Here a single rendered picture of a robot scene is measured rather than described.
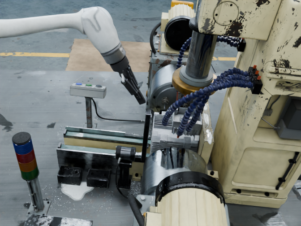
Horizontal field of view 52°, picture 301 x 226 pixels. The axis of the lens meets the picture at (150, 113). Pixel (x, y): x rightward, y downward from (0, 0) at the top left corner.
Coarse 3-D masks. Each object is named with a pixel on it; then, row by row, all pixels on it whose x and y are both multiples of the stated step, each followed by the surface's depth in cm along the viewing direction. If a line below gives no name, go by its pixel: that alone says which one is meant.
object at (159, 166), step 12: (156, 156) 112; (168, 156) 109; (180, 156) 109; (192, 156) 110; (144, 168) 115; (156, 168) 107; (168, 168) 105; (180, 168) 105; (192, 168) 106; (204, 168) 112; (144, 180) 109; (156, 180) 103; (144, 192) 104
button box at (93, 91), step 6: (72, 84) 153; (84, 84) 156; (72, 90) 151; (78, 90) 151; (84, 90) 151; (90, 90) 151; (96, 90) 151; (102, 90) 151; (84, 96) 152; (90, 96) 152; (96, 96) 152; (102, 96) 152
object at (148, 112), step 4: (148, 112) 113; (148, 116) 112; (148, 120) 114; (144, 124) 115; (148, 124) 115; (144, 128) 116; (148, 128) 116; (144, 132) 118; (148, 132) 118; (144, 136) 119; (144, 140) 120; (144, 144) 122; (148, 144) 124; (144, 148) 123; (140, 152) 127; (144, 152) 125; (140, 156) 127; (144, 156) 126; (144, 160) 128
